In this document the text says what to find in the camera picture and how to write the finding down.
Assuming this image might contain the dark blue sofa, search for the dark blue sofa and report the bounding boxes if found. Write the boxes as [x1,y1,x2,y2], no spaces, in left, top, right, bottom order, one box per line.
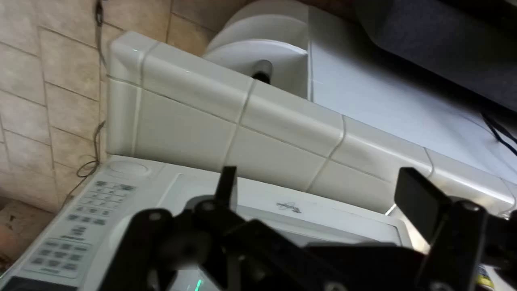
[352,0,517,112]

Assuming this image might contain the white tiled counter shelf unit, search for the white tiled counter shelf unit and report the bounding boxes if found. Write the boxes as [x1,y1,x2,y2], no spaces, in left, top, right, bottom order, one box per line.
[108,0,515,216]

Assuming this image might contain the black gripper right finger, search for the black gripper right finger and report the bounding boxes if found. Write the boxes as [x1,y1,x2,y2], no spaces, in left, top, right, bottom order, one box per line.
[394,167,455,243]

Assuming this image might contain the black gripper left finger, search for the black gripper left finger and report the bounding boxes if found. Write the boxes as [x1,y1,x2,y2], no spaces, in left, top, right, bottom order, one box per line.
[214,167,237,209]

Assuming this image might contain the black power cable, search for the black power cable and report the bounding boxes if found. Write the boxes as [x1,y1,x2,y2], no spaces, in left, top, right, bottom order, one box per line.
[58,0,109,209]

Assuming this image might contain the white microwave oven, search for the white microwave oven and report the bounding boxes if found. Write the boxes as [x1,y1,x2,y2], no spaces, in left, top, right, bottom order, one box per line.
[1,157,410,291]

